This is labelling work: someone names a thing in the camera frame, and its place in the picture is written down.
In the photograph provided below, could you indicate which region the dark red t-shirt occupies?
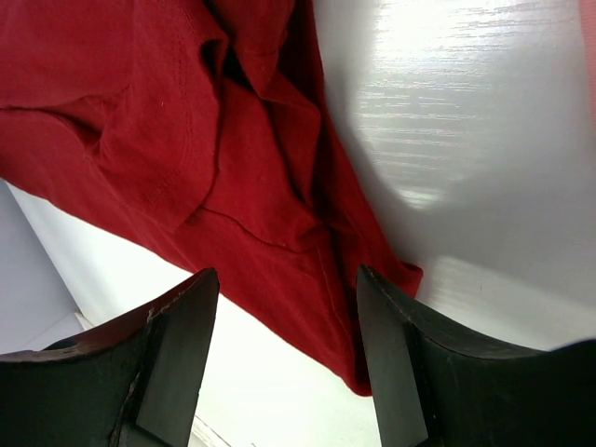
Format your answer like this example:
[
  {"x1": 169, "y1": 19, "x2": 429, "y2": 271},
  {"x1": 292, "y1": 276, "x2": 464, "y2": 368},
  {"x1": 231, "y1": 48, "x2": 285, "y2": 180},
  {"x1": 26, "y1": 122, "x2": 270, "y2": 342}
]
[{"x1": 1, "y1": 1, "x2": 422, "y2": 396}]

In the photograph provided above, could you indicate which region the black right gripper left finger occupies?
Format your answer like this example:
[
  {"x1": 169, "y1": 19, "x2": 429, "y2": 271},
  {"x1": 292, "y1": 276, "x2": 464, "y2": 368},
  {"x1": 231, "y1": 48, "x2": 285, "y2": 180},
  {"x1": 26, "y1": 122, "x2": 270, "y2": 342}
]
[{"x1": 1, "y1": 268, "x2": 219, "y2": 446}]

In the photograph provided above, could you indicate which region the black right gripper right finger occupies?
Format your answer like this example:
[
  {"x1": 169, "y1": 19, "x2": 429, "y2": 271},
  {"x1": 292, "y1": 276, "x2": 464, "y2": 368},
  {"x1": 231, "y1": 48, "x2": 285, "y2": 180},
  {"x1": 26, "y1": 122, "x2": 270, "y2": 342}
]
[{"x1": 357, "y1": 266, "x2": 595, "y2": 446}]

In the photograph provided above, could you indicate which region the pink t-shirt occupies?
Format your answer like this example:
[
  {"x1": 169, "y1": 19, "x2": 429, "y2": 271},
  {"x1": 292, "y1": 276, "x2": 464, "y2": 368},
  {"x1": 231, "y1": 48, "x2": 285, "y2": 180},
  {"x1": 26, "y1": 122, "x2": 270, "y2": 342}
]
[{"x1": 578, "y1": 0, "x2": 596, "y2": 68}]

